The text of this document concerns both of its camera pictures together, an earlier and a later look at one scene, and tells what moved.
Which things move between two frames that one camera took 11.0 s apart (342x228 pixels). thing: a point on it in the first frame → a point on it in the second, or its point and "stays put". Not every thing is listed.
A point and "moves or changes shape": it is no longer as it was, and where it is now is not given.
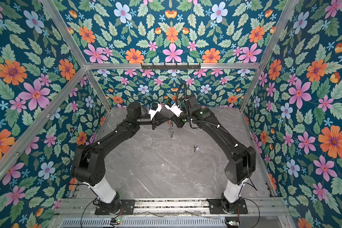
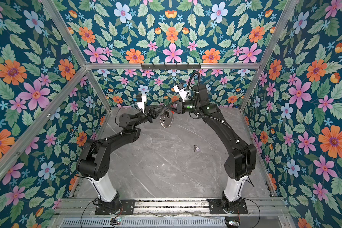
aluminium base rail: x=169 y=208 stays put
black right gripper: x=176 y=120 → x=180 y=107
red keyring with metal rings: x=171 y=129 moves or changes shape
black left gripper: x=156 y=119 → x=150 y=115
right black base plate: x=216 y=207 stays put
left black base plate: x=128 y=207 stays put
